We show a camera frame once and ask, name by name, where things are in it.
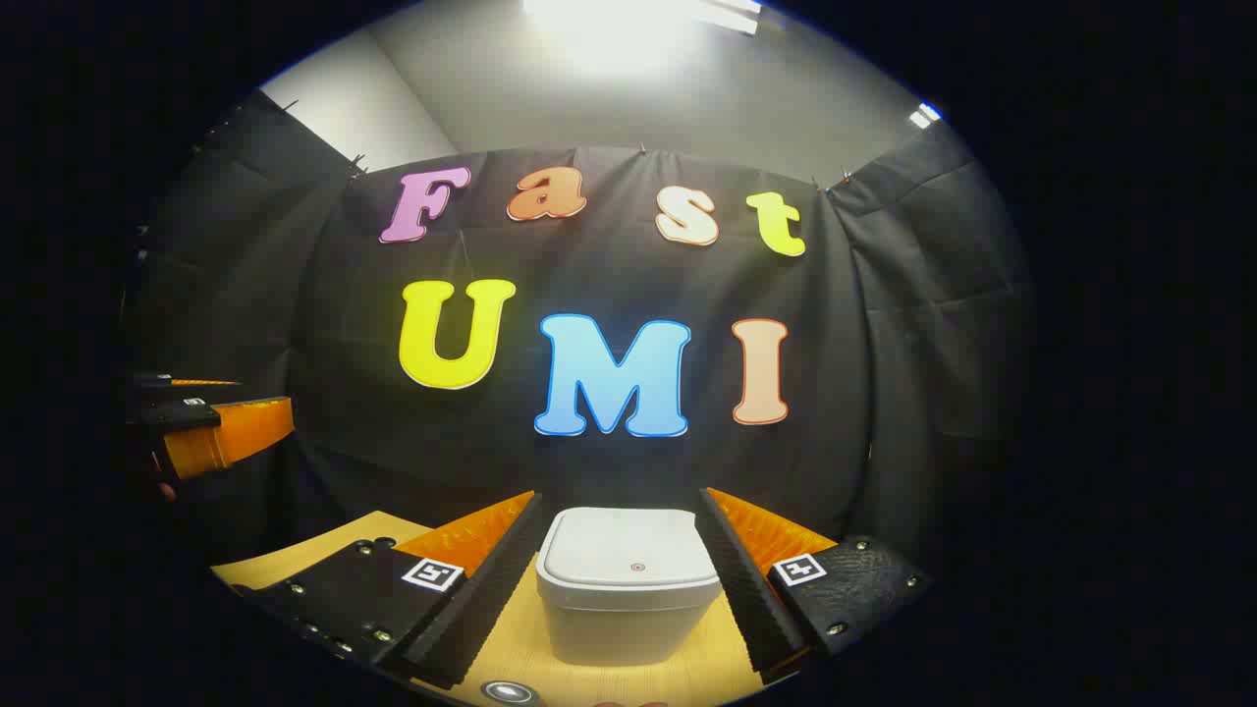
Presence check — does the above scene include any white desktop garbage bin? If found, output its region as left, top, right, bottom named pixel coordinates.
left=535, top=507, right=723, bottom=669

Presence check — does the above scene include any wooden desktop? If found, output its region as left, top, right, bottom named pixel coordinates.
left=211, top=511, right=787, bottom=707

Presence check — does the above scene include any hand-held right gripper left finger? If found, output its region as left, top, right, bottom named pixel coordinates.
left=231, top=489, right=544, bottom=690

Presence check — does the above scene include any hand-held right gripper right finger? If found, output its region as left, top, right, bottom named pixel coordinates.
left=695, top=486, right=929, bottom=685

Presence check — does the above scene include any black backdrop cloth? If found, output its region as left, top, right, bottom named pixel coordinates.
left=128, top=88, right=1032, bottom=571

